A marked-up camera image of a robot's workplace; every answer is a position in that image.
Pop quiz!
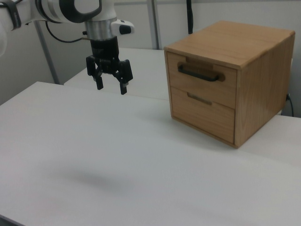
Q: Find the grey metal frame leg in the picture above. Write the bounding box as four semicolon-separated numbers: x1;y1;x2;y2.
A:
34;20;60;85

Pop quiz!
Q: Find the black hanging pole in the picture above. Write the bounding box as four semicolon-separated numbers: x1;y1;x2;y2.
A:
186;0;194;34

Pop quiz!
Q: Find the black cable behind cabinet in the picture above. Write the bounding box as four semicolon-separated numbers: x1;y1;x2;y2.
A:
285;93;294;117

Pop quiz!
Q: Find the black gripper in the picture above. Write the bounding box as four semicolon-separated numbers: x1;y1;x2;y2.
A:
86;36;134;96

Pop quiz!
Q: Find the black metal drawer handle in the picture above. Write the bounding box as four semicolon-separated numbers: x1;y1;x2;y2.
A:
177;64;225;83

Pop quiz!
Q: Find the wooden drawer cabinet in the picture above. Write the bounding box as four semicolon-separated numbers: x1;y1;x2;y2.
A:
164;20;296;149

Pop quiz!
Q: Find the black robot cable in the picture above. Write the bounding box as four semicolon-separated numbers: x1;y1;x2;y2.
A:
45;22;91;44

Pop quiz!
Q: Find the wooden drawer with handle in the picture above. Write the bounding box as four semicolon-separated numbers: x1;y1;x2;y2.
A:
166;51;238;110

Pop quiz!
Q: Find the wooden drawer with slot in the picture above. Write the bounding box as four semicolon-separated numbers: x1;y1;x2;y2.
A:
169;86;236;145

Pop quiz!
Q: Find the grey vertical frame post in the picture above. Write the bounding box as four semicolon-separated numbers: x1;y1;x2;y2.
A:
147;0;161;50

